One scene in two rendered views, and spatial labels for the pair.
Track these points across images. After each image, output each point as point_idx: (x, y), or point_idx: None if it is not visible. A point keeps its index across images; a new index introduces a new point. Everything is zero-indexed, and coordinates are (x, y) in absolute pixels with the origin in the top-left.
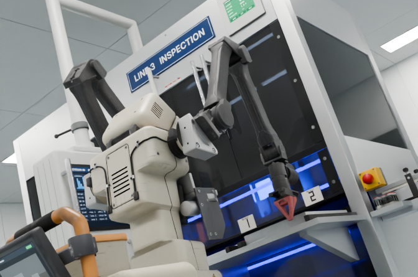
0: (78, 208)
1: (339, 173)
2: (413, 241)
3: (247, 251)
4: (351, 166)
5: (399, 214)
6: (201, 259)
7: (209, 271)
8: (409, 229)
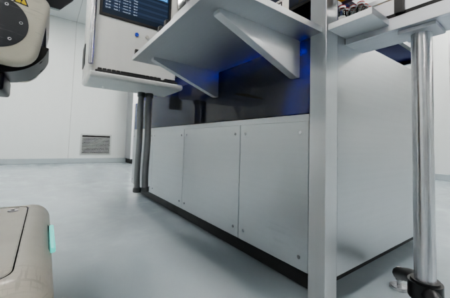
0: None
1: None
2: (379, 85)
3: (171, 31)
4: None
5: (366, 37)
6: None
7: None
8: (380, 73)
